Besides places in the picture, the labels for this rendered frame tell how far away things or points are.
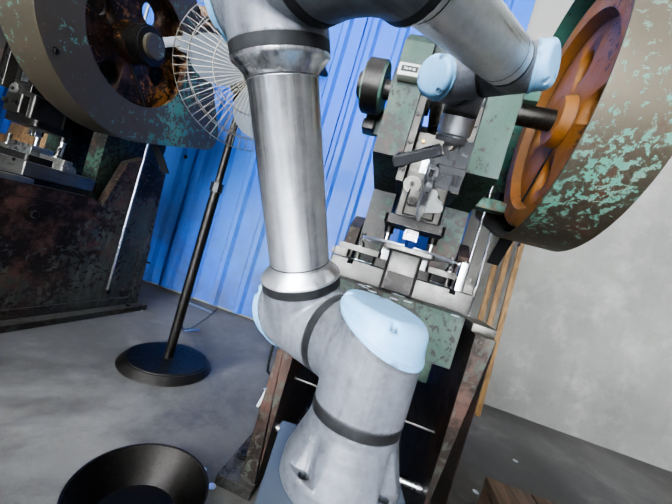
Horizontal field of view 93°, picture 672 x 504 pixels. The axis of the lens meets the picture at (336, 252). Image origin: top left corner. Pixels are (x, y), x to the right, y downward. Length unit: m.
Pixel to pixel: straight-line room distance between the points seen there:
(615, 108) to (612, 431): 2.23
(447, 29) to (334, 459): 0.48
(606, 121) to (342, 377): 0.79
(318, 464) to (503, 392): 2.19
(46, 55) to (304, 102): 1.28
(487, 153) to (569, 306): 1.64
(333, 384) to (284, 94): 0.33
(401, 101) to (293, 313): 0.85
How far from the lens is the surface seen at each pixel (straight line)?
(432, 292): 1.00
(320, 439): 0.42
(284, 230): 0.41
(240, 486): 1.11
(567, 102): 1.29
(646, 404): 2.87
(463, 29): 0.45
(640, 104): 0.97
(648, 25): 1.01
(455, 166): 0.81
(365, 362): 0.37
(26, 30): 1.63
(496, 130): 1.13
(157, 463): 1.13
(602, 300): 2.64
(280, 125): 0.39
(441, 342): 0.94
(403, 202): 1.08
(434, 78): 0.68
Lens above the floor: 0.73
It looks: 1 degrees down
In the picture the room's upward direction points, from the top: 16 degrees clockwise
